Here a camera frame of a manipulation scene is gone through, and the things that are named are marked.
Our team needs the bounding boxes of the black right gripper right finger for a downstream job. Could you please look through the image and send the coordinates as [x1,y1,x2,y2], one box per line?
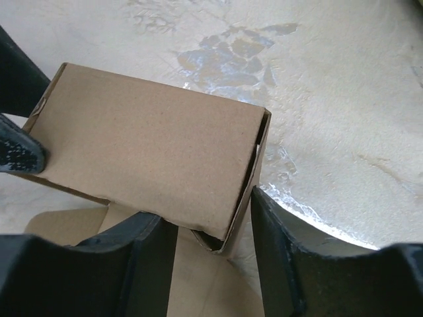
[251,188,422,316]

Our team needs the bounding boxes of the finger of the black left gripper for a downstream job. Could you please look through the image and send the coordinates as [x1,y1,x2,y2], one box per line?
[1,114,46,174]
[0,29,50,118]

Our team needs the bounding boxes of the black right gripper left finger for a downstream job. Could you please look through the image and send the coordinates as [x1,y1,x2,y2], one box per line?
[1,213,177,316]

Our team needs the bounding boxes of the brown cardboard box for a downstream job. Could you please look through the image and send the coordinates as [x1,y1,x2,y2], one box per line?
[24,63,271,316]

